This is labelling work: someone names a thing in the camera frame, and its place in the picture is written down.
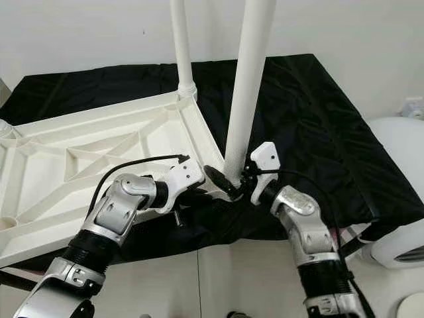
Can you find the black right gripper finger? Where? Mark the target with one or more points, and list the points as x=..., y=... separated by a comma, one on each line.
x=220, y=180
x=254, y=160

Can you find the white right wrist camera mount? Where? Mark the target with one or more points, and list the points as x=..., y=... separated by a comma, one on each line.
x=266, y=156

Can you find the white round floor disc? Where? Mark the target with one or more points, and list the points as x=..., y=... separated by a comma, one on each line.
x=412, y=308

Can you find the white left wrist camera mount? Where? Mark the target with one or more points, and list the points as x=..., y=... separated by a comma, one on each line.
x=185, y=175

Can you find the white wall power socket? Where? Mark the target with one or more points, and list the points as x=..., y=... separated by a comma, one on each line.
x=415, y=107

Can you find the black tablecloth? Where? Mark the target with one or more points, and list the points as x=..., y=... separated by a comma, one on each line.
x=324, y=119

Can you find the white rounded plastic appliance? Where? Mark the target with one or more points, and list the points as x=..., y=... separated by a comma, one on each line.
x=401, y=185

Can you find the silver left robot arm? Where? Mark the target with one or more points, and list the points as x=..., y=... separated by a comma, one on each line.
x=112, y=212

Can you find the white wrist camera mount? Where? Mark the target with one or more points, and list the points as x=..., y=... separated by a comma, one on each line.
x=266, y=156
x=185, y=175

